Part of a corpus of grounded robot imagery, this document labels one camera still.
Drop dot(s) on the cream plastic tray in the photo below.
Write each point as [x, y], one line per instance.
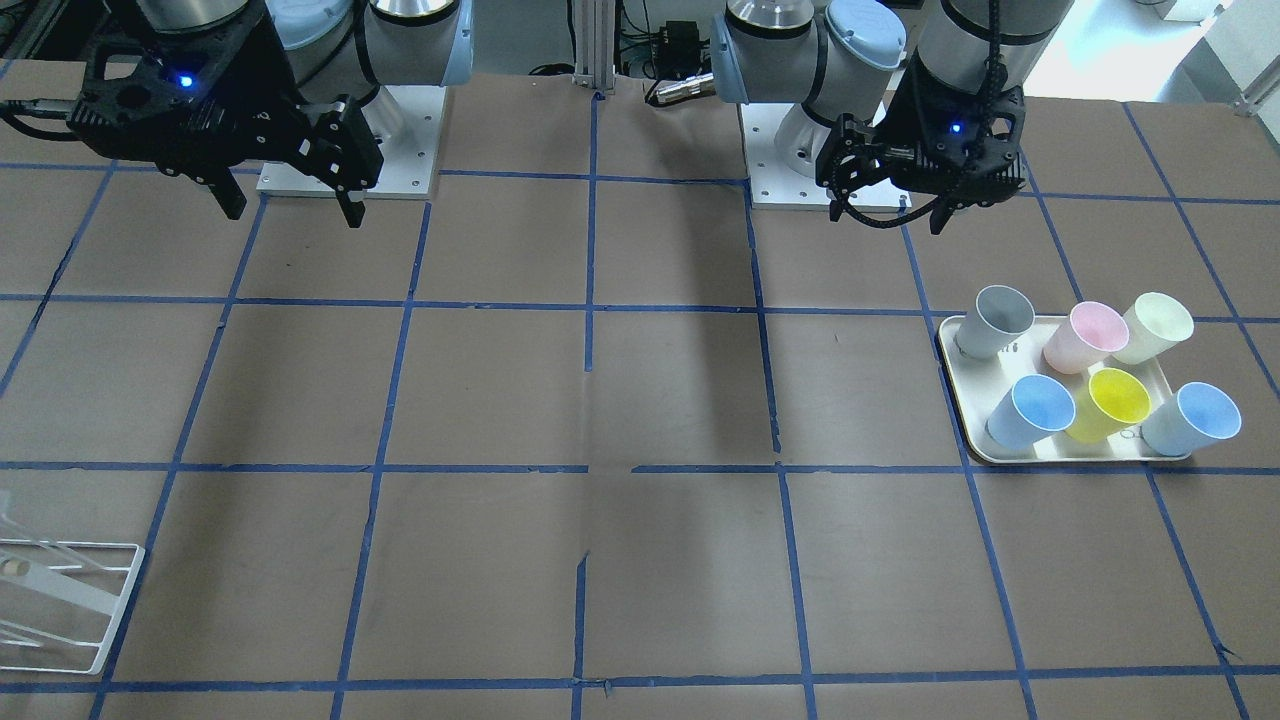
[979, 384]

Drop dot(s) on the pink plastic cup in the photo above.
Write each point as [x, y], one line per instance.
[1090, 332]

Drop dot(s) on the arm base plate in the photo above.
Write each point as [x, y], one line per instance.
[407, 123]
[781, 145]

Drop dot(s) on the yellow plastic cup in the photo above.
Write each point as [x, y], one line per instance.
[1111, 400]

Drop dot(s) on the white wire cup rack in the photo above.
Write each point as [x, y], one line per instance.
[63, 602]

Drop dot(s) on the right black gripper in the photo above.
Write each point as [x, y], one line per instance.
[262, 92]

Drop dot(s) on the light blue plastic cup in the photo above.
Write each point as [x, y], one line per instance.
[1197, 416]

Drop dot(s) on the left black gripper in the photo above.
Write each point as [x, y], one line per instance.
[903, 127]

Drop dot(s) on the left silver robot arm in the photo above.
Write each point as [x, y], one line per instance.
[850, 57]

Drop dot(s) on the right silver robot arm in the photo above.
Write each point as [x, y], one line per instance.
[355, 47]

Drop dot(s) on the grey plastic cup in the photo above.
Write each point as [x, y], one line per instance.
[999, 316]

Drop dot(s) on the pale green plastic cup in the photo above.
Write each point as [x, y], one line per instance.
[1156, 322]

